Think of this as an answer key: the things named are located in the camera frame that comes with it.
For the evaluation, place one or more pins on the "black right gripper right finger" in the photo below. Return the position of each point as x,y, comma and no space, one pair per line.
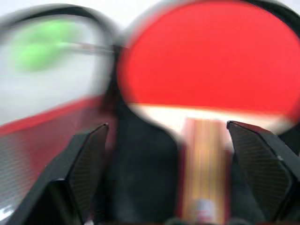
262,168

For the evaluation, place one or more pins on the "red table tennis paddle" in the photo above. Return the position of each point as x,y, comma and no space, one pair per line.
206,61

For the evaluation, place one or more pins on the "black paddle case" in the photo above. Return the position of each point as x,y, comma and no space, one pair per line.
47,112

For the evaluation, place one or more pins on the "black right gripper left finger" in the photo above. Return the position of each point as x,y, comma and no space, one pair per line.
77,168

